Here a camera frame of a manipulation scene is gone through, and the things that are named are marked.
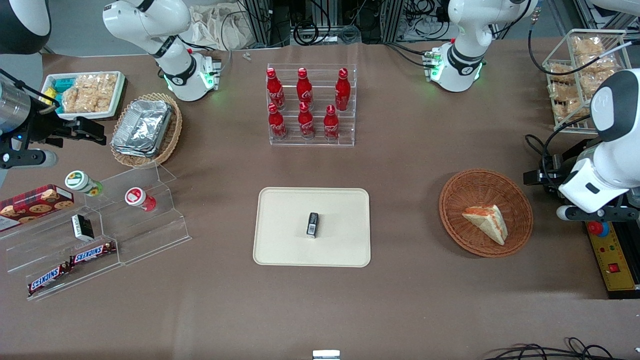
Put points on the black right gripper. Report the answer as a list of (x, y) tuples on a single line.
[(41, 126)]

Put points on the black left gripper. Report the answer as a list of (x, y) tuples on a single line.
[(559, 171)]

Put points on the triangular sandwich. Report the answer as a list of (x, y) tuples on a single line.
[(490, 222)]

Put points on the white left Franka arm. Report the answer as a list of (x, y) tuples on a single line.
[(462, 55)]

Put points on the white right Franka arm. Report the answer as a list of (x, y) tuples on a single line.
[(175, 60)]

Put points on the white rectangular snack tray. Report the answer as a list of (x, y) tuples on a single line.
[(117, 97)]

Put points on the oval light wicker basket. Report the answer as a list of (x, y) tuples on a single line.
[(172, 135)]

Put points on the round brown wicker basket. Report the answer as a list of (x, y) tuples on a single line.
[(460, 220)]

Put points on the cream plastic tray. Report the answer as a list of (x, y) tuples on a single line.
[(285, 230)]

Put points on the clear bag of crackers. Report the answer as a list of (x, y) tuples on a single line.
[(90, 92), (565, 107), (595, 75), (560, 72), (587, 46)]

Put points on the green lidded drink cup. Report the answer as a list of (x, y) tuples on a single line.
[(82, 182)]

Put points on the silver foil container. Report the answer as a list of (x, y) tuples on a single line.
[(142, 127)]

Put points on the teal snack packet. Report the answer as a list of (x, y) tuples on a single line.
[(62, 85)]

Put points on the yellow snack packet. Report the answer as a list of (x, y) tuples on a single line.
[(49, 96)]

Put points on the red lidded drink cup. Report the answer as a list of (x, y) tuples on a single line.
[(139, 198)]

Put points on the red cookie box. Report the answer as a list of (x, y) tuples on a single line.
[(37, 202)]

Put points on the small black white carton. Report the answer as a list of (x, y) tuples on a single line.
[(82, 227)]

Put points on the clear acrylic stepped display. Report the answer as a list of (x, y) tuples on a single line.
[(150, 235)]

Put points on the Snickers bar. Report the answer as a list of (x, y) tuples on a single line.
[(49, 279), (92, 253)]

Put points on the white cloth bag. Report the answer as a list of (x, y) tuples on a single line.
[(210, 27)]

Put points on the red cola bottle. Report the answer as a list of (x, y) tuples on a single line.
[(275, 90), (331, 127), (306, 125), (304, 90), (277, 125), (342, 92)]

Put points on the clear acrylic bottle rack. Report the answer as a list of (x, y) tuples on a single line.
[(315, 142)]

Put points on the small black box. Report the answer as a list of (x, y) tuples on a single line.
[(312, 225)]

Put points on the small silver device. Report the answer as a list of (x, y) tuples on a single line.
[(326, 355)]

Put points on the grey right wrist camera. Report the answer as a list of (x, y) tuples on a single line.
[(27, 159)]

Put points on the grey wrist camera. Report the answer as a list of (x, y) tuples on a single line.
[(27, 159), (600, 213)]

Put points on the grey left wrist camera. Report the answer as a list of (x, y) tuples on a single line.
[(600, 213)]

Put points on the aluminium frame post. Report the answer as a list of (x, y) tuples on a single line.
[(262, 22), (392, 20)]

